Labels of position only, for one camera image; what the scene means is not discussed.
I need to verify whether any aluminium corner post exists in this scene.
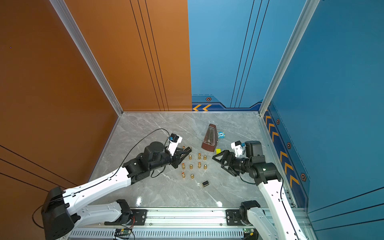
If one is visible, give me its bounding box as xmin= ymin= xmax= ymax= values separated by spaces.
xmin=259 ymin=0 xmax=320 ymax=117
xmin=50 ymin=0 xmax=124 ymax=117

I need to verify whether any aluminium corner post left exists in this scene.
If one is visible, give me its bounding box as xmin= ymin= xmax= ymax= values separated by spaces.
xmin=50 ymin=0 xmax=124 ymax=117

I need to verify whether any green circuit board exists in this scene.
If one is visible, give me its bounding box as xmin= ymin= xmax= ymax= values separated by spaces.
xmin=114 ymin=228 xmax=133 ymax=239
xmin=243 ymin=228 xmax=258 ymax=239

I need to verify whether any green circuit board left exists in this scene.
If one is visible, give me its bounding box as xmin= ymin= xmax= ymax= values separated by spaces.
xmin=114 ymin=228 xmax=133 ymax=239

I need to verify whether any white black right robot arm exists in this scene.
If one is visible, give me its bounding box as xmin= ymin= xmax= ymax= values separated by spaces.
xmin=213 ymin=141 xmax=307 ymax=240

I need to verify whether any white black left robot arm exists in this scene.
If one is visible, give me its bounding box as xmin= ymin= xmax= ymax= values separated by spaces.
xmin=41 ymin=142 xmax=192 ymax=240

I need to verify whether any black gold square lipstick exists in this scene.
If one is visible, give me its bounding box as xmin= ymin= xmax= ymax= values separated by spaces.
xmin=202 ymin=181 xmax=210 ymax=188

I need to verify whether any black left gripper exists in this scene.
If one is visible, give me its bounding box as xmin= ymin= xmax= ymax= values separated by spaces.
xmin=148 ymin=147 xmax=190 ymax=173

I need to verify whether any green circuit board right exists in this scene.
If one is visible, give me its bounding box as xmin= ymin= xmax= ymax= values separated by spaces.
xmin=243 ymin=228 xmax=258 ymax=239

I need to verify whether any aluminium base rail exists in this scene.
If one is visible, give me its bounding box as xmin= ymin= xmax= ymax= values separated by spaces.
xmin=103 ymin=206 xmax=313 ymax=229

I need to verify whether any dark red wooden metronome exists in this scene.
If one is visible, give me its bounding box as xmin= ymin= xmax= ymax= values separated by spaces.
xmin=202 ymin=124 xmax=219 ymax=152

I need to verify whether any blue owl number block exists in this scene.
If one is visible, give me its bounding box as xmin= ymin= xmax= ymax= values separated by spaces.
xmin=218 ymin=132 xmax=226 ymax=139

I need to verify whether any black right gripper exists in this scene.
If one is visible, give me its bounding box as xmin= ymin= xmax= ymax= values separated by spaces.
xmin=212 ymin=149 xmax=253 ymax=175

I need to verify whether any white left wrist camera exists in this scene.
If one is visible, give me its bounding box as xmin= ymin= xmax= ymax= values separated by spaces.
xmin=167 ymin=134 xmax=183 ymax=156

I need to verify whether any aluminium corner post right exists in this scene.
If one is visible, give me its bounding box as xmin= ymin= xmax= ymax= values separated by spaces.
xmin=259 ymin=0 xmax=320 ymax=117

